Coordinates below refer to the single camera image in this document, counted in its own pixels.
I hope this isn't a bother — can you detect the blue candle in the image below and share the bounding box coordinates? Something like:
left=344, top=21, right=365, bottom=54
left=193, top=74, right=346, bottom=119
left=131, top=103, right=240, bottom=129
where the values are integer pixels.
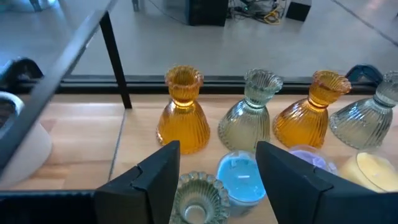
left=216, top=150, right=267, bottom=217

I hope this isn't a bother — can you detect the large black box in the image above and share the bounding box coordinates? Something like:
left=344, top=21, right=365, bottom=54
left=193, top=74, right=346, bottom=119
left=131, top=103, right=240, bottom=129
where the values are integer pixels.
left=186, top=0, right=229, bottom=27

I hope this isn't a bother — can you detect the purple candle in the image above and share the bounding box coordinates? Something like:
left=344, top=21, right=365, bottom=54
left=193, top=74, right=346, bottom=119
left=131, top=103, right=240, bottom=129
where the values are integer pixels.
left=287, top=144, right=340, bottom=175

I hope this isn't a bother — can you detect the small black box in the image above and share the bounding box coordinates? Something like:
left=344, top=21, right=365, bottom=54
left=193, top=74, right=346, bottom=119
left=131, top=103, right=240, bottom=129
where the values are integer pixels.
left=285, top=0, right=313, bottom=22

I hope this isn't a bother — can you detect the amber glass candlestick holder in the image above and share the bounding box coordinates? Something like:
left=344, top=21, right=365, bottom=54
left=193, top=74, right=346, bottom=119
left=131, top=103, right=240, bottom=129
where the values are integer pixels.
left=272, top=70, right=352, bottom=149
left=156, top=64, right=211, bottom=156

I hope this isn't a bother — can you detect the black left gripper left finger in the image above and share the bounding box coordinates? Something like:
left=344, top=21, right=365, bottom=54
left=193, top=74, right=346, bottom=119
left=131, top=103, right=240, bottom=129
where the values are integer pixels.
left=94, top=140, right=181, bottom=224

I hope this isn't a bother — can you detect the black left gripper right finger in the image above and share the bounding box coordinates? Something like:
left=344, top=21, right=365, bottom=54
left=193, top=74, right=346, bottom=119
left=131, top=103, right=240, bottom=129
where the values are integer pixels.
left=256, top=141, right=334, bottom=224

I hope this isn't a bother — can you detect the yellow candle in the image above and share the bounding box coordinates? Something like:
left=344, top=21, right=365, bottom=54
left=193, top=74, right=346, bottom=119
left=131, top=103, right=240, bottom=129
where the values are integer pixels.
left=338, top=151, right=398, bottom=194

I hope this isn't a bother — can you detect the coiled yellow cable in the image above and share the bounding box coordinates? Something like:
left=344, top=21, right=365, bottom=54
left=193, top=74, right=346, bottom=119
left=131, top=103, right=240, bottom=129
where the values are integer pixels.
left=263, top=9, right=282, bottom=26

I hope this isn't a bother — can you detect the wooden shelf with black frame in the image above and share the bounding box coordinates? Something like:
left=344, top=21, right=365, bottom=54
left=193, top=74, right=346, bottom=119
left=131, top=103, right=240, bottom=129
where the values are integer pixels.
left=0, top=0, right=398, bottom=224

